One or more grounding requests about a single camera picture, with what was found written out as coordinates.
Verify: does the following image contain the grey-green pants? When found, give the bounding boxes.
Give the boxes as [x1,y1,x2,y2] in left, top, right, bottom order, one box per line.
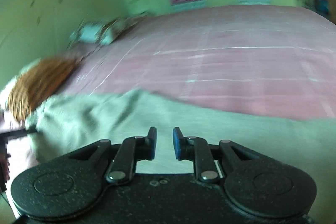
[25,90,335,223]

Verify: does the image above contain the pink checked bed sheet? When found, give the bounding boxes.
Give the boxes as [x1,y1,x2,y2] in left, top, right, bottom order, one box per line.
[62,6,335,119]

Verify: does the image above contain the orange striped pillow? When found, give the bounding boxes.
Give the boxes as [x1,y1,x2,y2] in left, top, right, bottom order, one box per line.
[7,57,80,123]

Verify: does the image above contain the white patterned pillow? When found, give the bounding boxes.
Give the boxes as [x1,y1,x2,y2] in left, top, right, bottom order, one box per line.
[70,17,131,45]

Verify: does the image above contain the cream bed headboard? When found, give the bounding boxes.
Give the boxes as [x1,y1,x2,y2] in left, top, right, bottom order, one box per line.
[1,0,126,86]

